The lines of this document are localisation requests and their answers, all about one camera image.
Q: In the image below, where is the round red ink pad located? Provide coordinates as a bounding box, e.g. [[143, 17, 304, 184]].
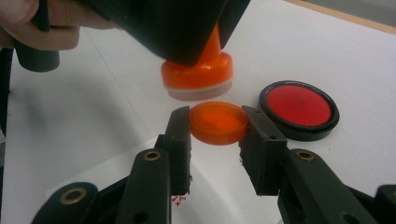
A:
[[258, 79, 341, 143]]

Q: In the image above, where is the orange stamp cap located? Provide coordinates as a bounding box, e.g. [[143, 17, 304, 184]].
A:
[[188, 101, 249, 147]]

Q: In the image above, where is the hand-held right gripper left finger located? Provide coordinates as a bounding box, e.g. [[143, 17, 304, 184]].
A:
[[114, 105, 193, 224]]

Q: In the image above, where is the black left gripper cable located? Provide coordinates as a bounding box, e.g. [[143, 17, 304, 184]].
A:
[[0, 47, 14, 138]]

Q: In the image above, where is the wooden table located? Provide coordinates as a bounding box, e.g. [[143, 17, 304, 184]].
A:
[[284, 0, 396, 36]]

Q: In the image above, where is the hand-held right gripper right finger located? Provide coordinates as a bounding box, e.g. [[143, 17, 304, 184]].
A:
[[238, 105, 379, 224]]

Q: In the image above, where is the orange stamp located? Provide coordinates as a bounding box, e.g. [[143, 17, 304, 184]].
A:
[[160, 24, 234, 102]]

